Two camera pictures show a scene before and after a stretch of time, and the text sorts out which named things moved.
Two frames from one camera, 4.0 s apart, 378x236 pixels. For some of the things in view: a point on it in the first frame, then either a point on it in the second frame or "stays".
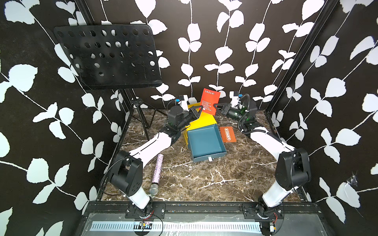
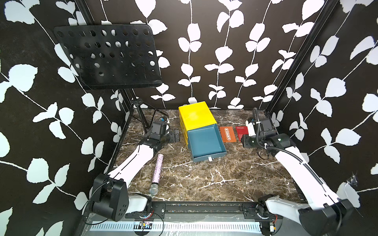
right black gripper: (228, 109) -> (245, 141)
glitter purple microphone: (153, 188) stays
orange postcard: (228, 134) stays
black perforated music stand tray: (107, 56) stays
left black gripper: (192, 115) -> (172, 136)
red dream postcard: (209, 98) -> (241, 131)
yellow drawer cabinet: (205, 119) stays
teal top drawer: (205, 143) stays
